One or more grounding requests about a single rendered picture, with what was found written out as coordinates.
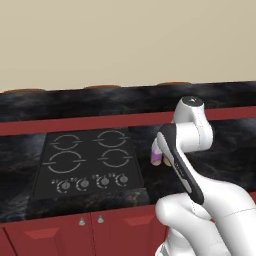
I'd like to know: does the tan soda can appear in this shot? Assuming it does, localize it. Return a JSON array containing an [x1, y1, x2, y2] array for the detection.
[[162, 156, 173, 168]]

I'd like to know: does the red raised counter panel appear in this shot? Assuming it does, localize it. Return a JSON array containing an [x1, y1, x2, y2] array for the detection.
[[0, 106, 256, 137]]

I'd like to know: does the brown stool seat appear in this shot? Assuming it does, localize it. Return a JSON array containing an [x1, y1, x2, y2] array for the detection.
[[156, 81, 194, 87], [83, 84, 122, 90], [2, 87, 46, 93]]

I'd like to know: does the black hob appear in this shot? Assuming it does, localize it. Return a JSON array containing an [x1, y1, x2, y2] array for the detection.
[[32, 127, 145, 201]]

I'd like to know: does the grey hob knob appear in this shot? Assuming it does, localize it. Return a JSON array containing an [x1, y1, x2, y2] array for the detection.
[[99, 175, 112, 188], [118, 173, 130, 186], [59, 179, 72, 192], [78, 178, 91, 191]]

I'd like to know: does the red cupboard door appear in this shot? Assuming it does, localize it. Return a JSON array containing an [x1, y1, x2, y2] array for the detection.
[[0, 227, 16, 256], [1, 213, 97, 256], [89, 204, 168, 256]]

